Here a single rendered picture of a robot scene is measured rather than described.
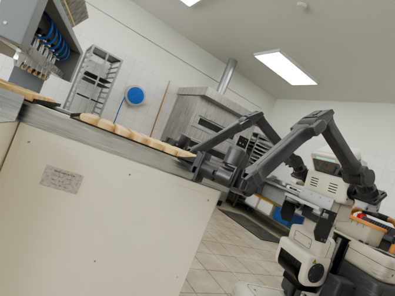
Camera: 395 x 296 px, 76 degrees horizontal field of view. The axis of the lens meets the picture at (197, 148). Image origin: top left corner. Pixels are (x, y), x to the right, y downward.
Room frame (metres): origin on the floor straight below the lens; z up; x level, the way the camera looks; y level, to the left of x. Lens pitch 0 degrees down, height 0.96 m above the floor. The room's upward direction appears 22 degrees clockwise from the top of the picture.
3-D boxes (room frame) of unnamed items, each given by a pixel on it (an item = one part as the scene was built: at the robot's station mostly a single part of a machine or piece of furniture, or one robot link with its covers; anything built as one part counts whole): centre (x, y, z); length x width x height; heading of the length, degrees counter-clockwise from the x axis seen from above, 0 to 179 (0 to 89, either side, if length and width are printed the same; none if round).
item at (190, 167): (0.85, 0.01, 0.91); 0.09 x 0.07 x 0.07; 66
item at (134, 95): (4.88, 1.52, 1.10); 0.41 x 0.15 x 1.10; 122
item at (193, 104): (5.23, -0.13, 1.01); 1.56 x 1.20 x 2.01; 122
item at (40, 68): (0.89, 0.61, 1.07); 0.06 x 0.03 x 0.18; 110
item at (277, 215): (4.94, -2.17, 0.36); 0.46 x 0.38 x 0.26; 123
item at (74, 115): (1.02, 0.17, 0.91); 0.60 x 0.40 x 0.01; 111
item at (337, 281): (1.32, -0.81, 0.55); 0.28 x 0.27 x 0.25; 21
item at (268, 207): (5.32, -1.93, 0.36); 0.46 x 0.38 x 0.26; 122
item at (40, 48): (0.83, 0.59, 1.07); 0.06 x 0.03 x 0.18; 110
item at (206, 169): (0.82, -0.06, 0.90); 0.07 x 0.07 x 0.10; 66
